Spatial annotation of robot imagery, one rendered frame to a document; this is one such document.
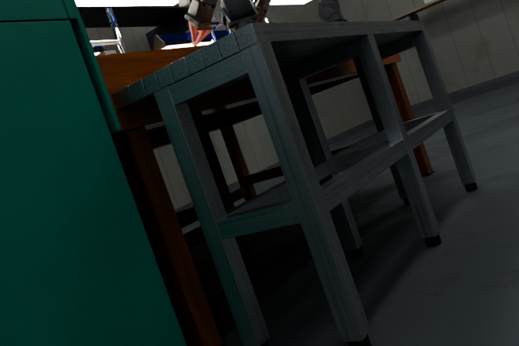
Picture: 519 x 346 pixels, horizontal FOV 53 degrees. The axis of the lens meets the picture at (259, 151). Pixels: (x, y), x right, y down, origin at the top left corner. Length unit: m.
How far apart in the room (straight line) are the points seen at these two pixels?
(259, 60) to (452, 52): 8.01
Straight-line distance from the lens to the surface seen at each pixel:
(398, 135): 1.51
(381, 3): 9.24
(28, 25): 1.17
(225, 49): 1.03
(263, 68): 0.99
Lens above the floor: 0.47
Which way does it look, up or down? 2 degrees down
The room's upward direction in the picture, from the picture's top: 19 degrees counter-clockwise
